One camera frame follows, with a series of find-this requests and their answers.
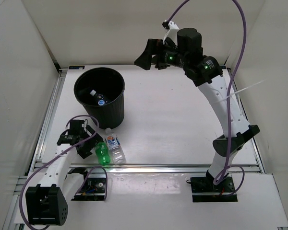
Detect aluminium table frame rail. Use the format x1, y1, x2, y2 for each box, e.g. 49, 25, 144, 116
4, 67, 288, 230

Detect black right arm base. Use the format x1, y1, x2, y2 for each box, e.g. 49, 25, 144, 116
186, 176, 238, 203

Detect clear bottle blue label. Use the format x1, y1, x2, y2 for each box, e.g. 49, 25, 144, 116
97, 98, 109, 106

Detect green soda bottle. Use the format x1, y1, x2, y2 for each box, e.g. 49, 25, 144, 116
95, 142, 111, 165

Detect black ribbed plastic bin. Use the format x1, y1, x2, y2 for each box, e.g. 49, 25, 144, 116
73, 67, 125, 129

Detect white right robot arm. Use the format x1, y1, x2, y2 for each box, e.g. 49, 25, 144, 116
134, 28, 260, 192

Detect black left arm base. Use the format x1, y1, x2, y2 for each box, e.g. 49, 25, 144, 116
72, 176, 108, 201

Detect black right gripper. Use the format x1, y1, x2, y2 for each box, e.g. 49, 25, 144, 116
134, 39, 189, 71

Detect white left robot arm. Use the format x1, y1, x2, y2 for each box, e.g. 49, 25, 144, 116
19, 126, 103, 229

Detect clear water bottle orange label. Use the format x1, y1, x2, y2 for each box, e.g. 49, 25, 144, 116
105, 128, 126, 165

